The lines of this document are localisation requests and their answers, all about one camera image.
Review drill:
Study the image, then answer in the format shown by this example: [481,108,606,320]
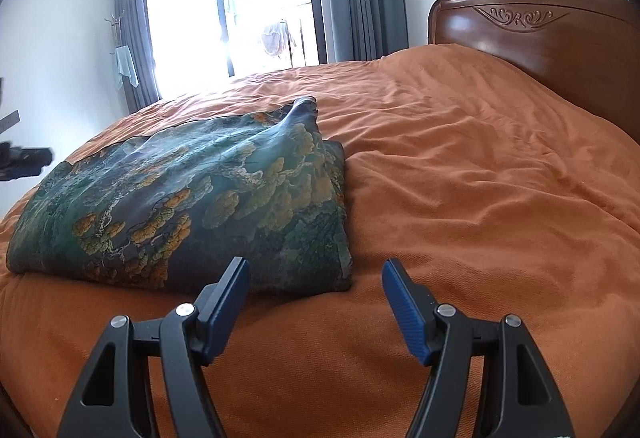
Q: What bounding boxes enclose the orange bed blanket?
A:
[0,43,640,438]

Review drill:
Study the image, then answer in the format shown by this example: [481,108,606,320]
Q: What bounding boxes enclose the black framed sliding glass door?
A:
[142,0,328,101]

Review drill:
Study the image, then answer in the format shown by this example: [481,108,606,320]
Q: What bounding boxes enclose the light blue towel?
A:
[114,45,140,91]

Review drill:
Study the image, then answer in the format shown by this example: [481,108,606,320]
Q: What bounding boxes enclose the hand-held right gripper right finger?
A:
[381,259,576,438]

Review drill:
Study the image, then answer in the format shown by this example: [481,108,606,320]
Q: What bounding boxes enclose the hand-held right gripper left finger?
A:
[56,257,252,438]

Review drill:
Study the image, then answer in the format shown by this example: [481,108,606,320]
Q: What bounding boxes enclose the black balcony drying rack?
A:
[279,17,307,69]

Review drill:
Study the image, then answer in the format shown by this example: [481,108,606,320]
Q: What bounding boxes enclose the carved wooden headboard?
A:
[426,0,640,144]

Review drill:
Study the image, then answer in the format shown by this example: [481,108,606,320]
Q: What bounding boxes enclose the brown hanging garment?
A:
[260,22,297,58]

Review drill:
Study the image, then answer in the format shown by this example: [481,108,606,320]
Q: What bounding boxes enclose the wooden coat rack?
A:
[105,13,141,91]

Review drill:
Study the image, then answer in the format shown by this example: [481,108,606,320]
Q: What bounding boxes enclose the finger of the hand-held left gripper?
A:
[0,142,54,182]

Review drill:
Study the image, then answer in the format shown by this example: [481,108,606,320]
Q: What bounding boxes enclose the green landscape print padded jacket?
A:
[5,95,353,295]

